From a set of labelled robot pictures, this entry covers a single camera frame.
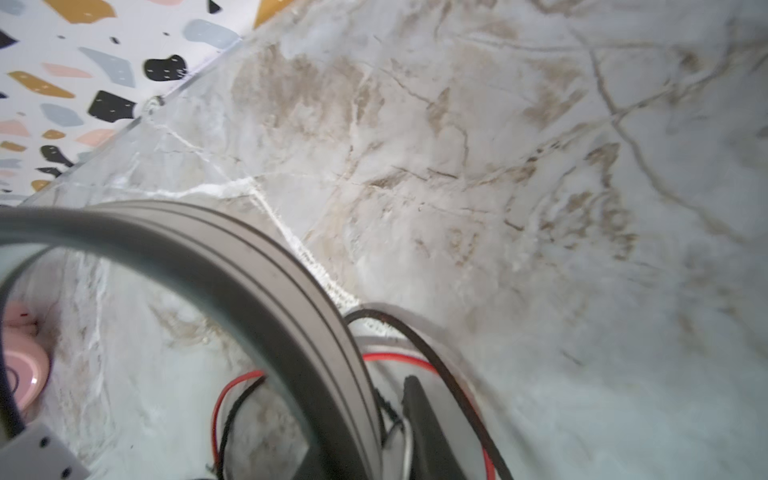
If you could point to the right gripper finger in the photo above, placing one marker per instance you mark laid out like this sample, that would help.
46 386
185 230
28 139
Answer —
432 457

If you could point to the white black headphones with cable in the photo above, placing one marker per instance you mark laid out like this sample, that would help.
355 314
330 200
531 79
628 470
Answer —
261 294

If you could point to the pink headphones with cable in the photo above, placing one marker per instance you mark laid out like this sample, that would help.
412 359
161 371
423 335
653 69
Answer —
27 362

